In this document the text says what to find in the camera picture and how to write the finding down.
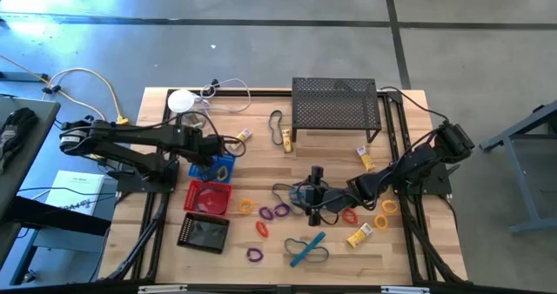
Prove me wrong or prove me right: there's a white desk lamp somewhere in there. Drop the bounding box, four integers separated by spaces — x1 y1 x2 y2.
166 89 213 130

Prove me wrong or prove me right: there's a black plastic basket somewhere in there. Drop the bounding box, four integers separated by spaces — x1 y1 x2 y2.
176 211 231 255

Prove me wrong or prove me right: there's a black glove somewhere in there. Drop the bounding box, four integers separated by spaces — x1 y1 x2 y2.
0 107 39 164

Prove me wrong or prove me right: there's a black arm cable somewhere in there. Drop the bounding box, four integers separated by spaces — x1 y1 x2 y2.
379 86 450 124

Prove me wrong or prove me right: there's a blue plastic basket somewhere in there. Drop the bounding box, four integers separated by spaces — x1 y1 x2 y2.
187 153 237 185

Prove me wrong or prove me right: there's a black mesh metal shelf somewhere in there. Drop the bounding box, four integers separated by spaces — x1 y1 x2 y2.
290 77 383 144

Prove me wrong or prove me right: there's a black support beam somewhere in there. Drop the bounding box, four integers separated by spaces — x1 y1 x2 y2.
0 196 112 237

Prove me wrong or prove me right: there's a grey-blue side table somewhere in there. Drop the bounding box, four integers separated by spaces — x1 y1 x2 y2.
480 100 557 235

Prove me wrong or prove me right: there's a white cardboard box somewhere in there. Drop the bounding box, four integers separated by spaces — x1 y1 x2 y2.
44 170 108 217

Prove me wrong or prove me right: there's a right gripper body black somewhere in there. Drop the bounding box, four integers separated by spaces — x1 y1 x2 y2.
319 188 352 214

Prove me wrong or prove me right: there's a black aluminium table frame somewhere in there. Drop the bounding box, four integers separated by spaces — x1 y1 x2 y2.
102 88 469 286

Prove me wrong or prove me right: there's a red plastic basket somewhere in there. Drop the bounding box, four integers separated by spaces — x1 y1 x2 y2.
182 179 233 218

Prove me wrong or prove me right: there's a white lamp cable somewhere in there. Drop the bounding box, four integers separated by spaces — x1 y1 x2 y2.
198 77 252 113

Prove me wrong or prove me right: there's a silver metal bracket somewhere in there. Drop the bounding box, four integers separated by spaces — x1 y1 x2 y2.
138 284 188 294
380 285 430 294

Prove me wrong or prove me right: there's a yellow power cable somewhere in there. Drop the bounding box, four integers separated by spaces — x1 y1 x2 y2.
0 53 108 122
41 66 131 126

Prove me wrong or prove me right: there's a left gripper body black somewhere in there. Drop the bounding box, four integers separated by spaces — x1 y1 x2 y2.
197 132 228 165

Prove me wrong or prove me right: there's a grey desk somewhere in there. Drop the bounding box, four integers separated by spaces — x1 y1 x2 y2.
0 94 62 264

